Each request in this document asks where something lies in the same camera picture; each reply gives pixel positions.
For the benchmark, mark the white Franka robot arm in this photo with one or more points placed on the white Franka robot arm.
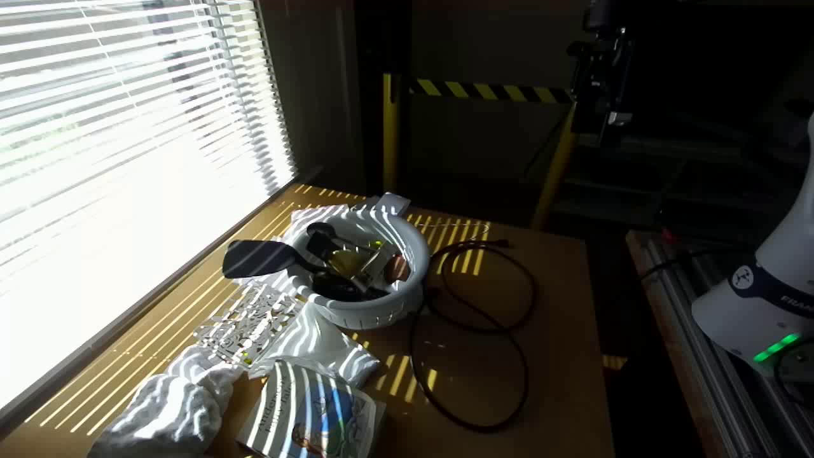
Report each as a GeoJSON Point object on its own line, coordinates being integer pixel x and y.
{"type": "Point", "coordinates": [759, 289]}

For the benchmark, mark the brown round object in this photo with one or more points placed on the brown round object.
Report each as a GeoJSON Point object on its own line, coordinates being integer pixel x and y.
{"type": "Point", "coordinates": [398, 268]}

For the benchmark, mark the white bowl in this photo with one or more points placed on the white bowl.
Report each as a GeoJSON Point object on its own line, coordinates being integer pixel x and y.
{"type": "Point", "coordinates": [371, 308]}

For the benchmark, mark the black flat utensil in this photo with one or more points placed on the black flat utensil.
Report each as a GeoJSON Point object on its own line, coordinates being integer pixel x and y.
{"type": "Point", "coordinates": [256, 258]}

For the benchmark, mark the yellow black striped barrier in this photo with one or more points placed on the yellow black striped barrier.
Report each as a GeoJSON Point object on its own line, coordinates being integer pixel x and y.
{"type": "Point", "coordinates": [486, 89]}

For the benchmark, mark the colourful printed packet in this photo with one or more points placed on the colourful printed packet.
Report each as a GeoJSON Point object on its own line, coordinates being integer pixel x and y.
{"type": "Point", "coordinates": [313, 415]}

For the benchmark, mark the white window blind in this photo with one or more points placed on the white window blind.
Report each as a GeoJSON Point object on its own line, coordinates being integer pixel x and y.
{"type": "Point", "coordinates": [128, 154]}

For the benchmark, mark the crumpled white cloth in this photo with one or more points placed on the crumpled white cloth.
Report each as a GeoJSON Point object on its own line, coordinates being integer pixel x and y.
{"type": "Point", "coordinates": [173, 402]}

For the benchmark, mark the black camera on stand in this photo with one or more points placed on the black camera on stand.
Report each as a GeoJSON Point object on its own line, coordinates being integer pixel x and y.
{"type": "Point", "coordinates": [601, 78]}

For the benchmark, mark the aluminium frame robot mount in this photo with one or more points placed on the aluminium frame robot mount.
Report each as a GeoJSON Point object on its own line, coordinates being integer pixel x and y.
{"type": "Point", "coordinates": [720, 383]}

